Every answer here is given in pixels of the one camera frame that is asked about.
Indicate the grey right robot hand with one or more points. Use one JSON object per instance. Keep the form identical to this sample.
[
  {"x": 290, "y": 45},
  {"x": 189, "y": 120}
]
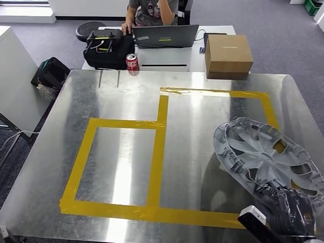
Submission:
[{"x": 291, "y": 211}]

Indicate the grey plastic wheel cover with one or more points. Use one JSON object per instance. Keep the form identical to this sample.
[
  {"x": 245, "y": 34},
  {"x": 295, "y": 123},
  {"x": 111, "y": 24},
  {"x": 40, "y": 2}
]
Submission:
[{"x": 263, "y": 151}]

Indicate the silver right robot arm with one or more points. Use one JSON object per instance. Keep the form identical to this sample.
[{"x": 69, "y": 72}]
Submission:
[{"x": 274, "y": 224}]

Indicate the brown cardboard box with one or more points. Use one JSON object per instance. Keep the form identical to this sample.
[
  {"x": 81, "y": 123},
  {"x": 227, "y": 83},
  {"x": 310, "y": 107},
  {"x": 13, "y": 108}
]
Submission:
[{"x": 227, "y": 55}]

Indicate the green plastic crate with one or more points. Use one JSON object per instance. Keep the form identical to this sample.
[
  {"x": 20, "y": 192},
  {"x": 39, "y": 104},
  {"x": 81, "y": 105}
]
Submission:
[{"x": 311, "y": 6}]

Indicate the white desk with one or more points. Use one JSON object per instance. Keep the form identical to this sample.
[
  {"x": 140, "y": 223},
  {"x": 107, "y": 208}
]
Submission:
[{"x": 165, "y": 58}]

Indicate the grey laptop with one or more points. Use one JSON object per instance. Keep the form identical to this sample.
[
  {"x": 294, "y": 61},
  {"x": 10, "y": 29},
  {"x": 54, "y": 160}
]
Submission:
[{"x": 165, "y": 36}]

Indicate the black office chair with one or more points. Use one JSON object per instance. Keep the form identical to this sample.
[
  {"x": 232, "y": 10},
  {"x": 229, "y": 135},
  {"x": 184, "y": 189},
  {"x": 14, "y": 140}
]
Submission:
[{"x": 184, "y": 11}]

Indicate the red cola can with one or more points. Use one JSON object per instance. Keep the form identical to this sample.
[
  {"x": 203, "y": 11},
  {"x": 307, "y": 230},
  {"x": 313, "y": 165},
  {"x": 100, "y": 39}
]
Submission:
[{"x": 132, "y": 62}]

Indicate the person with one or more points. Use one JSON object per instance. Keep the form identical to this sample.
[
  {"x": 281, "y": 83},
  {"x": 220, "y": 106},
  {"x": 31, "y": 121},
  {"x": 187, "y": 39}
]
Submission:
[{"x": 152, "y": 13}]

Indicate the black bag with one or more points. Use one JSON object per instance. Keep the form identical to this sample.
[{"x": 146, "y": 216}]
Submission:
[{"x": 109, "y": 58}]

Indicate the black router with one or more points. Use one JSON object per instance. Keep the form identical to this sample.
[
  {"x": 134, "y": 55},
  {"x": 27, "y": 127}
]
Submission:
[{"x": 103, "y": 37}]

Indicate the black round stool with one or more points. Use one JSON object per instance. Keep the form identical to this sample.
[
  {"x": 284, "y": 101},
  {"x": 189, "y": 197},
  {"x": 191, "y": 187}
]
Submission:
[{"x": 88, "y": 30}]

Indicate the black backpack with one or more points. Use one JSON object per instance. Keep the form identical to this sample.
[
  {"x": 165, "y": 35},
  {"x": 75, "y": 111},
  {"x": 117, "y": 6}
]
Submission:
[{"x": 50, "y": 77}]

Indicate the white table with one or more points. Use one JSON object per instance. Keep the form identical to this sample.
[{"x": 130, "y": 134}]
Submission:
[{"x": 17, "y": 77}]

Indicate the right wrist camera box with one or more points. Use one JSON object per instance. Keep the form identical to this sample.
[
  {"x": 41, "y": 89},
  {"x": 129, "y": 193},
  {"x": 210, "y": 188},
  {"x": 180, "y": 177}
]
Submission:
[{"x": 253, "y": 214}]

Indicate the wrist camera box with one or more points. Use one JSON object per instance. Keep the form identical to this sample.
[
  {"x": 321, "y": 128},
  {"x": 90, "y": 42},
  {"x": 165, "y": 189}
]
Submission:
[
  {"x": 4, "y": 232},
  {"x": 253, "y": 214}
]

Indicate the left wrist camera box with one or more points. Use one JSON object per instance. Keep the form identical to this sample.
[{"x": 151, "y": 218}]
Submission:
[{"x": 4, "y": 232}]

